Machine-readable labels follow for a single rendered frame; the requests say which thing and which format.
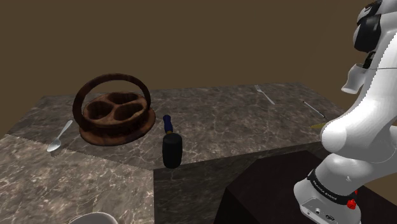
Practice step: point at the silver fork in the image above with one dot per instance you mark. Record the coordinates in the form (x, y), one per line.
(265, 93)

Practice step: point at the thin black and silver pen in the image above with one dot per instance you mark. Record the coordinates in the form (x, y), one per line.
(314, 109)

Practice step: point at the yellow knife blade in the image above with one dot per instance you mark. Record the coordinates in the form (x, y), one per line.
(318, 125)

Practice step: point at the silver spoon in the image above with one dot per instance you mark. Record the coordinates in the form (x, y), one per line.
(57, 141)

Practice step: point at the white round bowl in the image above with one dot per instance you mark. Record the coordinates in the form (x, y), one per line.
(93, 218)

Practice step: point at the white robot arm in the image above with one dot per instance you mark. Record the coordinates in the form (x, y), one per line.
(363, 130)

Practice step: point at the dark robot stand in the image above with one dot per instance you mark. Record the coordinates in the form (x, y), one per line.
(266, 189)

